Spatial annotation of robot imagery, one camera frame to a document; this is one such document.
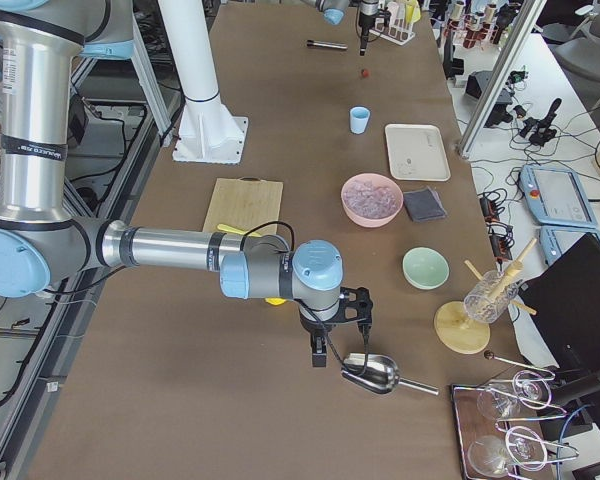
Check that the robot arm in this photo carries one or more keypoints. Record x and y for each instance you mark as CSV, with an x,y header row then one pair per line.
x,y
41,243
333,12

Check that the yellow plastic cup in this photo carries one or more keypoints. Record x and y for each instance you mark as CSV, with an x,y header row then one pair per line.
x,y
412,11

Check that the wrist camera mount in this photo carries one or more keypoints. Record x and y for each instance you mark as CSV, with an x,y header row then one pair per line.
x,y
355,306

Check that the green ceramic bowl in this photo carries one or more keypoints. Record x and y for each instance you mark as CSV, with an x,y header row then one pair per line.
x,y
425,268

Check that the pink bowl of ice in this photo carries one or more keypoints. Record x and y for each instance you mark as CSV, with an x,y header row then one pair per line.
x,y
371,200

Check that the wine glass rack tray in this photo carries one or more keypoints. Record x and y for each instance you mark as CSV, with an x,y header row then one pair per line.
x,y
471,424

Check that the steel ice scoop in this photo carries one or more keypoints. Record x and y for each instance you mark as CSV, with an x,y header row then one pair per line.
x,y
379,374

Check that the yellow lemon near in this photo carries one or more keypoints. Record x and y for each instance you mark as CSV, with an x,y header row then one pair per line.
x,y
275,301

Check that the upper wine glass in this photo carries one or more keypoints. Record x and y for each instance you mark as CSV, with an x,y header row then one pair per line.
x,y
503,399

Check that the wooden glass drying stand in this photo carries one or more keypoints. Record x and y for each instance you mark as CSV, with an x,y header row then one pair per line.
x,y
453,326

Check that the wooden cutting board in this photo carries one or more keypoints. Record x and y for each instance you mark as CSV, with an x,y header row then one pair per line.
x,y
243,204

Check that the blue teach pendant lower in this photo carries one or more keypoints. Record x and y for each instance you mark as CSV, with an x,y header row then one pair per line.
x,y
555,240

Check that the textured clear glass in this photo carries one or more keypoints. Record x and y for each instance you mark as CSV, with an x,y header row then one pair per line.
x,y
488,300

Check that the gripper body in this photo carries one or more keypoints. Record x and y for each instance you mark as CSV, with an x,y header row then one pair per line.
x,y
314,328
365,11

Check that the blue teach pendant upper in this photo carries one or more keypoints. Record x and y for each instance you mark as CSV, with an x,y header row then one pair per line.
x,y
556,197

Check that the grey folded cloth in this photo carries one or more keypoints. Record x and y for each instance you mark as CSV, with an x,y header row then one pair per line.
x,y
424,205

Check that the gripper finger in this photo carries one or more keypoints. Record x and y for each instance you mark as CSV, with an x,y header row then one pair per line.
x,y
319,353
363,40

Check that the beige rabbit tray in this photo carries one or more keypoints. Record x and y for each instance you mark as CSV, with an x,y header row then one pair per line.
x,y
416,153

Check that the pink plastic cup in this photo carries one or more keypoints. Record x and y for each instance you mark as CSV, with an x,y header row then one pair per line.
x,y
392,14

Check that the black computer monitor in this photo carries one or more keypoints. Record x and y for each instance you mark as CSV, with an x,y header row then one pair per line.
x,y
567,300

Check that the yellow plastic knife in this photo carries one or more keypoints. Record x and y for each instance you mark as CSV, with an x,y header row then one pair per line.
x,y
233,230

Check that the steel muddler rod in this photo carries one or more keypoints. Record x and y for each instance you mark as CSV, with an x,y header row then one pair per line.
x,y
319,44

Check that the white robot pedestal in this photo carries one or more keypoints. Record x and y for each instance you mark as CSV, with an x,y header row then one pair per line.
x,y
208,132

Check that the blue plastic cup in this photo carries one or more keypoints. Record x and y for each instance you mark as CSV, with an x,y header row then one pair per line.
x,y
359,117

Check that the blue teach pendant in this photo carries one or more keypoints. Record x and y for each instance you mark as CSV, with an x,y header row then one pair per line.
x,y
556,197
555,240

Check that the lower wine glass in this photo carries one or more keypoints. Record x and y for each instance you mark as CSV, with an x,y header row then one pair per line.
x,y
519,452

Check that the aluminium frame post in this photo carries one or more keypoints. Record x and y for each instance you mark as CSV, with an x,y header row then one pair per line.
x,y
528,15

